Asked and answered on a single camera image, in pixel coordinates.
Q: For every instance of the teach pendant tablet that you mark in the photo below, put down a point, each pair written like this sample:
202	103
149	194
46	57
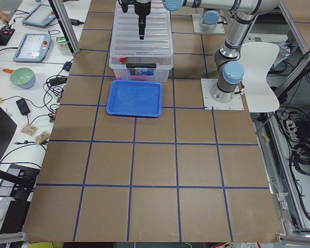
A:
41	16
33	48

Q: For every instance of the clear plastic storage box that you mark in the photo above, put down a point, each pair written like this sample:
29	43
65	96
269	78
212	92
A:
150	59

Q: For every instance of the aluminium frame post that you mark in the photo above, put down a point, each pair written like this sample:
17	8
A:
65	24

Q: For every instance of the blue plastic tray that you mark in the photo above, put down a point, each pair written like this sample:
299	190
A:
135	98

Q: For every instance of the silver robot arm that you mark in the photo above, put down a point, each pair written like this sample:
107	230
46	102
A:
210	19
230	71

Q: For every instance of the black box latch handle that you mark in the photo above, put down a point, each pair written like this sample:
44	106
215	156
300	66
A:
138	65

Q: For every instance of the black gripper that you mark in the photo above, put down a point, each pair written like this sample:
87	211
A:
140	9

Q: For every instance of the green white carton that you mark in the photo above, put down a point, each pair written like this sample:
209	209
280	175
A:
62	43

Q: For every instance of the green bowl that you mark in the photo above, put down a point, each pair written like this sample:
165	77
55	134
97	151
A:
23	78

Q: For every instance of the red block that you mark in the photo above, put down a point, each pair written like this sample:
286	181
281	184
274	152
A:
123	59

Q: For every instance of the white chair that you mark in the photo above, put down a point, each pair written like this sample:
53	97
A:
257	59

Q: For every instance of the black power adapter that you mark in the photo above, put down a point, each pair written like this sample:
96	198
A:
23	107

